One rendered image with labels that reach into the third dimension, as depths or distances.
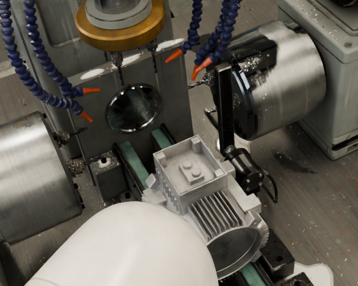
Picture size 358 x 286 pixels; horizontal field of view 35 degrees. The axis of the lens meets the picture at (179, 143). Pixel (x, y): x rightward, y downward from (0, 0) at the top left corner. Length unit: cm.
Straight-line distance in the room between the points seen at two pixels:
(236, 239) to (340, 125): 44
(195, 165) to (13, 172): 36
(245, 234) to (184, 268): 80
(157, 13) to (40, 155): 36
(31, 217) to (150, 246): 84
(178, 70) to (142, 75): 9
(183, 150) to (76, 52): 41
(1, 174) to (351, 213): 82
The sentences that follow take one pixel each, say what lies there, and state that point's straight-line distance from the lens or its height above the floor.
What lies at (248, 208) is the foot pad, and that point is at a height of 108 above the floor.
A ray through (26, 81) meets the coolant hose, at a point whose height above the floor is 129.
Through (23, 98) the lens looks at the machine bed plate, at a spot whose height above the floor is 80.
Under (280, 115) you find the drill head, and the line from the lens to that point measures 132.
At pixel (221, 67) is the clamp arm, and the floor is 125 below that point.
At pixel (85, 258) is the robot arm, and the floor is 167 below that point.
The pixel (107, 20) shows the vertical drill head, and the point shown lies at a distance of 110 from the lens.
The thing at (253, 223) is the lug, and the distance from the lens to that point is 108.
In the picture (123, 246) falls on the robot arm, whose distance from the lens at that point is 37.
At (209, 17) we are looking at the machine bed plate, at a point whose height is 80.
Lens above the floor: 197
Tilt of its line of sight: 47 degrees down
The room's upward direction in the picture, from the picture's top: 8 degrees counter-clockwise
